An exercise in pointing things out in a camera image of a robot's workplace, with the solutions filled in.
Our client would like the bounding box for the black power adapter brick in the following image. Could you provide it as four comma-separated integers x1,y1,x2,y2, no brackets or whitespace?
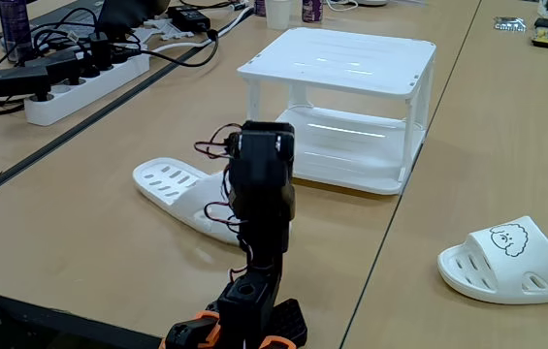
24,49,81,87
166,4,212,33

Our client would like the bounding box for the tall purple drink can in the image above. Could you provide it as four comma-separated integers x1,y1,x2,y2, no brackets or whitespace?
0,0,33,64

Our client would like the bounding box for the black cable with ferrite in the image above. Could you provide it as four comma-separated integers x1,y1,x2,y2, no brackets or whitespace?
111,27,220,69

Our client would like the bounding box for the black plug-in adapter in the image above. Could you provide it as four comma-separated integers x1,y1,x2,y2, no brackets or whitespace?
0,65,52,102

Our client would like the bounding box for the black laptop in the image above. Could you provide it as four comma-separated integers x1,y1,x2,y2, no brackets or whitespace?
30,0,172,31

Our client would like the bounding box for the white power cable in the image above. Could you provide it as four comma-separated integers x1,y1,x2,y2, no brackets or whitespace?
149,5,255,55

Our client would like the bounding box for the white slipper with dog print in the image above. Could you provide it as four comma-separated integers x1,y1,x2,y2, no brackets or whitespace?
436,215,548,305
132,157,250,247

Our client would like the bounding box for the black power plug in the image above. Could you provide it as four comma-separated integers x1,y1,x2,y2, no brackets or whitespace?
87,31,113,73

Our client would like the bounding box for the white printed bracket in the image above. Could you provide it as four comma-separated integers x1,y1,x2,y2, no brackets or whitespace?
149,17,196,42
130,26,153,46

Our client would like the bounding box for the white paper cup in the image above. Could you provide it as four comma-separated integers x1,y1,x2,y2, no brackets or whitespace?
264,0,294,31

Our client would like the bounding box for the white power strip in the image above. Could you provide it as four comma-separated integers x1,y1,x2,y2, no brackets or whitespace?
23,51,151,128

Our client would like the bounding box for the white coiled cable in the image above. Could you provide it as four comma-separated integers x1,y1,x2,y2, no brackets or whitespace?
325,0,360,13

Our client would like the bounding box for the white plastic shoe rack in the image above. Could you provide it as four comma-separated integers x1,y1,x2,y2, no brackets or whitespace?
237,26,437,197

